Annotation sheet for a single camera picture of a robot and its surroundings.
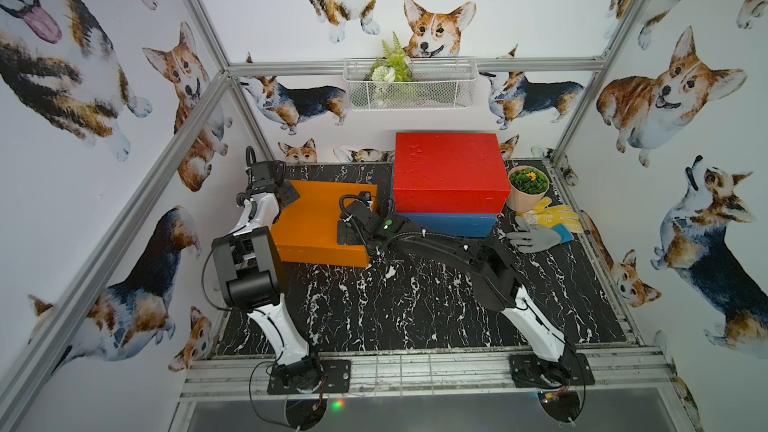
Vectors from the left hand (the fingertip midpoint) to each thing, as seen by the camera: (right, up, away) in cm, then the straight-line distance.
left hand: (285, 193), depth 96 cm
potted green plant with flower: (+80, +2, +3) cm, 80 cm away
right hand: (+21, -12, -9) cm, 26 cm away
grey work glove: (+79, -14, -1) cm, 81 cm away
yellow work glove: (+90, -8, +7) cm, 91 cm away
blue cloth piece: (+91, -14, +1) cm, 92 cm away
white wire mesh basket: (+53, +36, +4) cm, 64 cm away
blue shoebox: (+57, -10, -2) cm, 57 cm away
